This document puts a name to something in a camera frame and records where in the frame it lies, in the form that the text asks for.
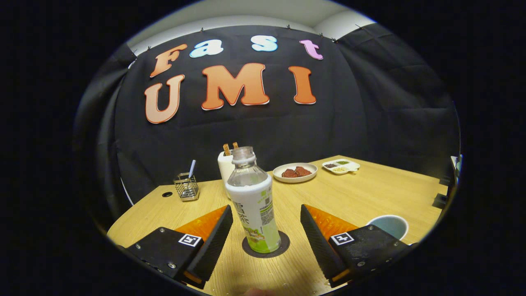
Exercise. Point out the white cup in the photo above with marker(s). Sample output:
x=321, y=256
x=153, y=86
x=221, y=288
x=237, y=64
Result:
x=390, y=225

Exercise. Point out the small black block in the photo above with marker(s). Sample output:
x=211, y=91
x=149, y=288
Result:
x=439, y=201
x=445, y=181

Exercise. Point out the round white plate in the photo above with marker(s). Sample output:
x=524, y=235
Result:
x=295, y=179

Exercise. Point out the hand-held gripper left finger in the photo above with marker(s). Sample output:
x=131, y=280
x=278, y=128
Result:
x=215, y=242

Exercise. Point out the white green juice bottle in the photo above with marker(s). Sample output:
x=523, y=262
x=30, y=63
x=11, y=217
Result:
x=252, y=205

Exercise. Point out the dark brown round coaster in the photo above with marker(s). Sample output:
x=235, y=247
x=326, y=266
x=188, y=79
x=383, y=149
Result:
x=285, y=243

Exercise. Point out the slim metal spoon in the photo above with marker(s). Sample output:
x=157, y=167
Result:
x=192, y=167

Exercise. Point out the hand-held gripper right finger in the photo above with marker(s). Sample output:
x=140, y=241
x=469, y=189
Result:
x=316, y=242

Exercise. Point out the divided white condiment dish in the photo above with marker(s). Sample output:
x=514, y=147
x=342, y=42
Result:
x=341, y=166

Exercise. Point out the white toaster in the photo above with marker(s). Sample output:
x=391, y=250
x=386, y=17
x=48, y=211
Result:
x=224, y=168

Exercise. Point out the wooden table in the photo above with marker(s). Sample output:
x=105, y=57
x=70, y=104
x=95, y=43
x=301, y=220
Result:
x=328, y=193

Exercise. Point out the brown meat piece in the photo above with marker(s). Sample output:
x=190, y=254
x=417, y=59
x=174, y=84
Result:
x=289, y=173
x=304, y=171

